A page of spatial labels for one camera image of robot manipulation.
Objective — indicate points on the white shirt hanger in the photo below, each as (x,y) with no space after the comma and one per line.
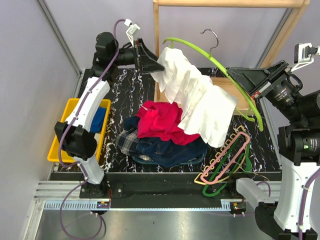
(207,176)

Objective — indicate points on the wooden clothes rack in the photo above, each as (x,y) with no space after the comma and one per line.
(239,33)

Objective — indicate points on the navy plaid skirt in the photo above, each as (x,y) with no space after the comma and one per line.
(127,142)

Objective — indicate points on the yellow plastic bin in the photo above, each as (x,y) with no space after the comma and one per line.
(99,137)

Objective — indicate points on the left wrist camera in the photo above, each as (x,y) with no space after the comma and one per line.
(131,31)

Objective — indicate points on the cream wavy skirt hanger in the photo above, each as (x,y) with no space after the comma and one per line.
(242,163)

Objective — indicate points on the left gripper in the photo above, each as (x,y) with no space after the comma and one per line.
(147,62)

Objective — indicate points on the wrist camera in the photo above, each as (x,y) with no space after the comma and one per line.
(131,31)
(304,54)

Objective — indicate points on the pink red t-shirt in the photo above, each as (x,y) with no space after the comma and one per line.
(161,120)

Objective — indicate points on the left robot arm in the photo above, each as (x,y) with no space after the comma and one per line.
(74,134)

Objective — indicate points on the white garment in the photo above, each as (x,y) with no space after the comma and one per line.
(207,109)

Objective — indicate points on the clear blue plastic tub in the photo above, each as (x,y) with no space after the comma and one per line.
(167,163)

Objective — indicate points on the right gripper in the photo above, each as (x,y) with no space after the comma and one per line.
(252,79)

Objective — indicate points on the blue denim garment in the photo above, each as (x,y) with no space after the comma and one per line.
(159,150)

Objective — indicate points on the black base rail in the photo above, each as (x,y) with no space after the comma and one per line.
(157,191)

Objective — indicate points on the lime green hanger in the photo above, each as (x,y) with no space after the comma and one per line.
(245,95)

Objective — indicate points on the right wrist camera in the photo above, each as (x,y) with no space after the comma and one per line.
(304,54)

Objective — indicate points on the blue folded cloth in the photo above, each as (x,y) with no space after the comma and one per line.
(98,120)

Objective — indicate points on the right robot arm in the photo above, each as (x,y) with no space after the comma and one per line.
(298,143)

